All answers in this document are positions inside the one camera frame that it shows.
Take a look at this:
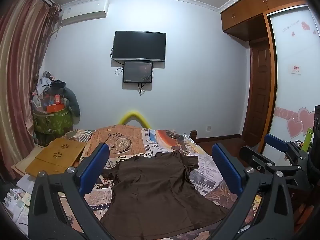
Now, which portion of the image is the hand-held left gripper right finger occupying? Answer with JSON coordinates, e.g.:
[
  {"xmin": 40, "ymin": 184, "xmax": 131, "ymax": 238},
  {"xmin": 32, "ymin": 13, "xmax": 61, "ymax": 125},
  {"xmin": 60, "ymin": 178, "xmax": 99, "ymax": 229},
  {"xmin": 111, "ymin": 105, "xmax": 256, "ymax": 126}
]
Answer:
[{"xmin": 211, "ymin": 143, "xmax": 295, "ymax": 240}]

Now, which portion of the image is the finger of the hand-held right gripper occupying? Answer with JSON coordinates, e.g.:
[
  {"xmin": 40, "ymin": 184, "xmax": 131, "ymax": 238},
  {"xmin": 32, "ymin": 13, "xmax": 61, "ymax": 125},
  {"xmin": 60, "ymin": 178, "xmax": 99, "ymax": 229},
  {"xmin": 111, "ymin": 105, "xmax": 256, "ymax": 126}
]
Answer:
[
  {"xmin": 264, "ymin": 133, "xmax": 305, "ymax": 160},
  {"xmin": 239, "ymin": 145, "xmax": 303, "ymax": 180}
]

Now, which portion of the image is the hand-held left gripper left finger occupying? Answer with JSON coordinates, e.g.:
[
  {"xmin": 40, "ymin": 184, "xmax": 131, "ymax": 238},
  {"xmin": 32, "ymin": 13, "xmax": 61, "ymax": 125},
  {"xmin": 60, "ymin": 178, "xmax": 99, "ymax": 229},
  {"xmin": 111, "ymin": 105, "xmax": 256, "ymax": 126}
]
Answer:
[{"xmin": 27, "ymin": 142, "xmax": 110, "ymax": 240}]

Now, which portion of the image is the brown shirt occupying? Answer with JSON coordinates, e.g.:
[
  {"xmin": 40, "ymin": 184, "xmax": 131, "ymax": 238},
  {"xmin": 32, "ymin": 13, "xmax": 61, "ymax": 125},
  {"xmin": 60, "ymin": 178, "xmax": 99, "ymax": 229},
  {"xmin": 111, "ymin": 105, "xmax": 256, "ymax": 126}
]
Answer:
[{"xmin": 100, "ymin": 151, "xmax": 230, "ymax": 239}]

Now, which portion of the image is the pile of clothes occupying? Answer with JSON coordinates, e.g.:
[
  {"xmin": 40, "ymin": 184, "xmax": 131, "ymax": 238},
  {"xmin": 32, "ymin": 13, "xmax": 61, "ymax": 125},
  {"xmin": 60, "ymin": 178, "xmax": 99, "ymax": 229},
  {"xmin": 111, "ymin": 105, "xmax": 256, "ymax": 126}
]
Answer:
[{"xmin": 31, "ymin": 70, "xmax": 67, "ymax": 105}]

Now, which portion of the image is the green bottle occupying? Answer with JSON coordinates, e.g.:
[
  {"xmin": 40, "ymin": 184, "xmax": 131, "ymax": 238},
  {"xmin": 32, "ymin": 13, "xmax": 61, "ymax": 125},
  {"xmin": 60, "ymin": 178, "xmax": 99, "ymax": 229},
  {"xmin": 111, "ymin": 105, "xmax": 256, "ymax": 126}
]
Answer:
[{"xmin": 303, "ymin": 127, "xmax": 314, "ymax": 153}]

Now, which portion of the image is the wooden lap desk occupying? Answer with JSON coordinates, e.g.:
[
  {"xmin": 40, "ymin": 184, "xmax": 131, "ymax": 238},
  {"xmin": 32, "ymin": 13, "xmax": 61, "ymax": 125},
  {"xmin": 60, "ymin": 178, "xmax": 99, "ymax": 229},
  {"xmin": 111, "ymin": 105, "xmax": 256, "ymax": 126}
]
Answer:
[{"xmin": 25, "ymin": 138, "xmax": 87, "ymax": 177}]

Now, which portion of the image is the white heart-print sliding door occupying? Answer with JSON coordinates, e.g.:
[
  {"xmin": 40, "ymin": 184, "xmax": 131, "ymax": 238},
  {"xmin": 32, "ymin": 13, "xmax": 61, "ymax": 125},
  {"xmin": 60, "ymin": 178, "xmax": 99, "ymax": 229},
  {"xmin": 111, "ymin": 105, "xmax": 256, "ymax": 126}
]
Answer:
[{"xmin": 260, "ymin": 5, "xmax": 320, "ymax": 155}]

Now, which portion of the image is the wooden room door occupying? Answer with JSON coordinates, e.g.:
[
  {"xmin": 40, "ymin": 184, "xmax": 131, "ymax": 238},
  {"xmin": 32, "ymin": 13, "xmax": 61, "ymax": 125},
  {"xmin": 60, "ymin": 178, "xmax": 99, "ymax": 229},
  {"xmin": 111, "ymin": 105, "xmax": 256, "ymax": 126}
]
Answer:
[{"xmin": 249, "ymin": 37, "xmax": 272, "ymax": 138}]

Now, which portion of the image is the bed with printed cover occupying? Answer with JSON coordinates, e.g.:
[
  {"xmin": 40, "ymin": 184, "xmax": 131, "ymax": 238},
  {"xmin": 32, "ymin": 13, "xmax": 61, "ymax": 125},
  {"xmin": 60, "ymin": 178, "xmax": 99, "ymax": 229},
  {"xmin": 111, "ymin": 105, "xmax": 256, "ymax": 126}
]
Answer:
[{"xmin": 57, "ymin": 126, "xmax": 263, "ymax": 240}]

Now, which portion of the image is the green printed storage box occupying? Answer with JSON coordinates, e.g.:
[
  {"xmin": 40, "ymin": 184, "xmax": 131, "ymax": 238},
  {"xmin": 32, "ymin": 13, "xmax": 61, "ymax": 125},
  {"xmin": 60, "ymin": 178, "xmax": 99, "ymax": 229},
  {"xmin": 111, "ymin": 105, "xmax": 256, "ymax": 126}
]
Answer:
[{"xmin": 32, "ymin": 107, "xmax": 73, "ymax": 134}]

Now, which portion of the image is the yellow foam tube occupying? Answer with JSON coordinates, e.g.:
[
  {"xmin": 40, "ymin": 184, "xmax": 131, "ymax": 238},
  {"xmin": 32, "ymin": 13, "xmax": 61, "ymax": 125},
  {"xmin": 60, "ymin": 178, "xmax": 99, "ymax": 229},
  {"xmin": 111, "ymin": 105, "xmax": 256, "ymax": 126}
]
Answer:
[{"xmin": 118, "ymin": 110, "xmax": 150, "ymax": 128}]

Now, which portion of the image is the orange box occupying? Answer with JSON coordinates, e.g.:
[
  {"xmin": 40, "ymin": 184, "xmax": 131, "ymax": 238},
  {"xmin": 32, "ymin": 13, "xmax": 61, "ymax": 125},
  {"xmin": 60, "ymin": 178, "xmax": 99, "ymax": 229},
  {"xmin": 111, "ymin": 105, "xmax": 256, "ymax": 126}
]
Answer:
[{"xmin": 46, "ymin": 104, "xmax": 66, "ymax": 113}]

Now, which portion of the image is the light wooden board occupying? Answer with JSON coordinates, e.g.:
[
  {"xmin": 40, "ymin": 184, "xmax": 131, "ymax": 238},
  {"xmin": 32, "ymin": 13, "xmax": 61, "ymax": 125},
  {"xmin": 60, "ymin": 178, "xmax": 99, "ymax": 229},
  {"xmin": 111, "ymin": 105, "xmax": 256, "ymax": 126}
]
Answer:
[{"xmin": 11, "ymin": 144, "xmax": 40, "ymax": 178}]

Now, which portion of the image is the pile of papers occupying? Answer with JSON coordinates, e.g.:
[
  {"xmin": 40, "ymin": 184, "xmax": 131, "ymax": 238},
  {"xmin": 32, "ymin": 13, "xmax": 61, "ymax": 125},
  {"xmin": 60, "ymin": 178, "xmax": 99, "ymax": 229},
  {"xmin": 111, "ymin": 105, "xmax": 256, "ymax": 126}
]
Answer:
[{"xmin": 2, "ymin": 175, "xmax": 35, "ymax": 228}]

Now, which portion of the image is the small black monitor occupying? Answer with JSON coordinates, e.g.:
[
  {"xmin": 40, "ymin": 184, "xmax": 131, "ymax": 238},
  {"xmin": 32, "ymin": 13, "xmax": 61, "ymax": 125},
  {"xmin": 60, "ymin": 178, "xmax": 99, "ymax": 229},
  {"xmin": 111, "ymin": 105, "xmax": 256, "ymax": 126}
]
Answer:
[{"xmin": 122, "ymin": 61, "xmax": 153, "ymax": 83}]

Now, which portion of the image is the striped red curtain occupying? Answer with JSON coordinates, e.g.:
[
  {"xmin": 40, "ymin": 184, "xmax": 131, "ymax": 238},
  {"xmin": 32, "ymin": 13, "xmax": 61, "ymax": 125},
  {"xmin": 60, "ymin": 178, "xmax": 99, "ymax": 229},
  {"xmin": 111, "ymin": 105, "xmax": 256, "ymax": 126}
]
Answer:
[{"xmin": 0, "ymin": 0, "xmax": 61, "ymax": 180}]

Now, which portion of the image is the wooden wardrobe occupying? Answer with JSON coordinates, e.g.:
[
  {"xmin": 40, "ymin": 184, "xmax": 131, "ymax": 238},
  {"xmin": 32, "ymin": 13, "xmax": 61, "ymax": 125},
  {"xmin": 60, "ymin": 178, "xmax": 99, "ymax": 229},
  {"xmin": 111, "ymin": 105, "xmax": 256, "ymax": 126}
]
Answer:
[{"xmin": 220, "ymin": 0, "xmax": 315, "ymax": 153}]

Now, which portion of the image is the white air conditioner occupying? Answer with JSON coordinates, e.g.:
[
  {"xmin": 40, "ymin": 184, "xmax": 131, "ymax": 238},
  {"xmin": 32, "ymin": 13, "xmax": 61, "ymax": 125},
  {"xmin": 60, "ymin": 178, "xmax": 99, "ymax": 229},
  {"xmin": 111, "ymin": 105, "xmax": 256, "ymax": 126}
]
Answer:
[{"xmin": 61, "ymin": 0, "xmax": 110, "ymax": 26}]

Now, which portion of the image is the black wall television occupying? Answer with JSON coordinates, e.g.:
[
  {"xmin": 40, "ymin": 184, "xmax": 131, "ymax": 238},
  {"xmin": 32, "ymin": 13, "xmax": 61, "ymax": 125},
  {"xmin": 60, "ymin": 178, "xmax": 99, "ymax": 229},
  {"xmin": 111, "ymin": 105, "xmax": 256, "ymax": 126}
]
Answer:
[{"xmin": 112, "ymin": 31, "xmax": 167, "ymax": 62}]

